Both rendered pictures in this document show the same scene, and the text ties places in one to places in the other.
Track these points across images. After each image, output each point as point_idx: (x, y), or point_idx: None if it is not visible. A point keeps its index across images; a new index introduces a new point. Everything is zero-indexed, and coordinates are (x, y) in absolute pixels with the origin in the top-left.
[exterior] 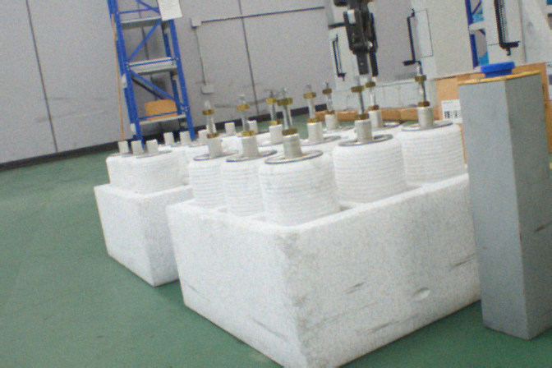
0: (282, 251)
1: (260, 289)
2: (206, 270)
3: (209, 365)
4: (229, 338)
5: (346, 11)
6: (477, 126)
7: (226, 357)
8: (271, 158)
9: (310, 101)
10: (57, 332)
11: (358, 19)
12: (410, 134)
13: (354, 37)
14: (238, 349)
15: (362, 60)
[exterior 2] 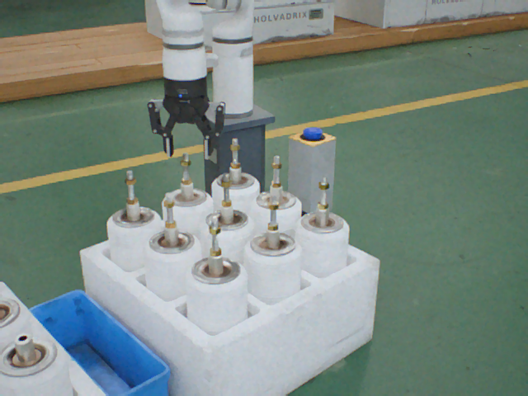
0: (377, 270)
1: (348, 313)
2: (277, 359)
3: (350, 390)
4: (304, 388)
5: (222, 106)
6: (320, 167)
7: (338, 384)
8: (319, 229)
9: (228, 187)
10: None
11: (224, 110)
12: (252, 188)
13: (205, 124)
14: (324, 379)
15: (212, 143)
